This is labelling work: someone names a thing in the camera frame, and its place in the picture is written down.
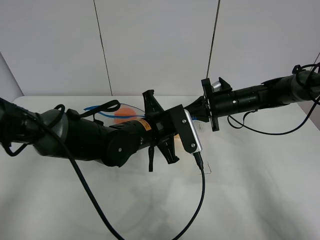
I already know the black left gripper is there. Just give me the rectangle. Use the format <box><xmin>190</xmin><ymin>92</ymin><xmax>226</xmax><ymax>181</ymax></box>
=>
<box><xmin>142</xmin><ymin>89</ymin><xmax>183</xmax><ymax>165</ymax></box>

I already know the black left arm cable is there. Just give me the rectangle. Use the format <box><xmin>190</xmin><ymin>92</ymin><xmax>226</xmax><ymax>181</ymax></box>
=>
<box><xmin>0</xmin><ymin>99</ymin><xmax>207</xmax><ymax>240</ymax></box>

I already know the orange fruit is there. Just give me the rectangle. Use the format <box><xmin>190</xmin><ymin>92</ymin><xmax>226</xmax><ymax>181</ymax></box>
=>
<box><xmin>114</xmin><ymin>107</ymin><xmax>138</xmax><ymax>124</ymax></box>

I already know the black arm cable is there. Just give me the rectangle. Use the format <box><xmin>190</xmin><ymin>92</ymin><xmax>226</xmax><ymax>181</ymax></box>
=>
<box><xmin>227</xmin><ymin>51</ymin><xmax>320</xmax><ymax>136</ymax></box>
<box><xmin>0</xmin><ymin>99</ymin><xmax>207</xmax><ymax>240</ymax></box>

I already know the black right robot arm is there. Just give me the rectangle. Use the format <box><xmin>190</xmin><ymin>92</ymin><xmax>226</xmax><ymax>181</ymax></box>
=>
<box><xmin>186</xmin><ymin>65</ymin><xmax>320</xmax><ymax>132</ymax></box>

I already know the yellow pear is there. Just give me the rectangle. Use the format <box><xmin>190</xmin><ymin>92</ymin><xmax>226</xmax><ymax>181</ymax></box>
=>
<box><xmin>174</xmin><ymin>134</ymin><xmax>182</xmax><ymax>148</ymax></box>

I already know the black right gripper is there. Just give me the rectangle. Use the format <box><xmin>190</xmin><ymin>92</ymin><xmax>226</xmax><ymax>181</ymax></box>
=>
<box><xmin>184</xmin><ymin>77</ymin><xmax>235</xmax><ymax>132</ymax></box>

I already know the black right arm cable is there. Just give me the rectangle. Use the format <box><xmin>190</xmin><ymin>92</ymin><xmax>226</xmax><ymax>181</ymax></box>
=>
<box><xmin>227</xmin><ymin>51</ymin><xmax>320</xmax><ymax>136</ymax></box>

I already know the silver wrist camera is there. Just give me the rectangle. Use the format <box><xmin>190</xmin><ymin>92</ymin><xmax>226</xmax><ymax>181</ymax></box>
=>
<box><xmin>174</xmin><ymin>106</ymin><xmax>202</xmax><ymax>154</ymax></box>
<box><xmin>211</xmin><ymin>80</ymin><xmax>222</xmax><ymax>92</ymax></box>

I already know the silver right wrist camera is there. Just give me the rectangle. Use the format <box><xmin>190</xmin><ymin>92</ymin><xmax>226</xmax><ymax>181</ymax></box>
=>
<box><xmin>211</xmin><ymin>80</ymin><xmax>222</xmax><ymax>92</ymax></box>

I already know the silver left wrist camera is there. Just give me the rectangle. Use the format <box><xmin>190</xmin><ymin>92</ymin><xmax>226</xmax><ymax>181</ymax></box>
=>
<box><xmin>174</xmin><ymin>106</ymin><xmax>202</xmax><ymax>154</ymax></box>

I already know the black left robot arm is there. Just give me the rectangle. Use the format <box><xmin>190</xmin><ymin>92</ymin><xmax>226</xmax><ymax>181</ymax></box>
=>
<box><xmin>0</xmin><ymin>92</ymin><xmax>188</xmax><ymax>167</ymax></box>

